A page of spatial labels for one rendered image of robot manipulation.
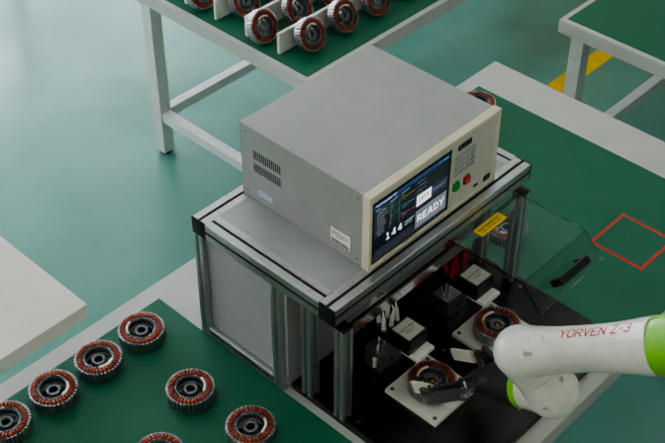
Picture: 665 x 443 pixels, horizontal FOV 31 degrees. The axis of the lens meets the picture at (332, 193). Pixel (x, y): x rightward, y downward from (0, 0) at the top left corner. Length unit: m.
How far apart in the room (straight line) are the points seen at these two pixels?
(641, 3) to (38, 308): 2.56
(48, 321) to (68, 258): 1.95
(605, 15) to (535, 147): 0.80
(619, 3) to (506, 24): 1.33
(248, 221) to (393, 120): 0.39
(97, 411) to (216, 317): 0.35
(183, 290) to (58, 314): 0.72
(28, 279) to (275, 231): 0.55
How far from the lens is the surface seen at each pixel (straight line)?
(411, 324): 2.75
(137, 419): 2.81
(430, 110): 2.70
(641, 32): 4.16
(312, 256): 2.62
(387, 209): 2.51
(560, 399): 2.47
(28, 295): 2.47
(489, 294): 2.89
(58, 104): 5.10
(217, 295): 2.86
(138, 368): 2.91
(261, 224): 2.70
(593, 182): 3.47
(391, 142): 2.60
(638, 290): 3.16
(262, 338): 2.80
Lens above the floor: 2.88
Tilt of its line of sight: 40 degrees down
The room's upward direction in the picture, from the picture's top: straight up
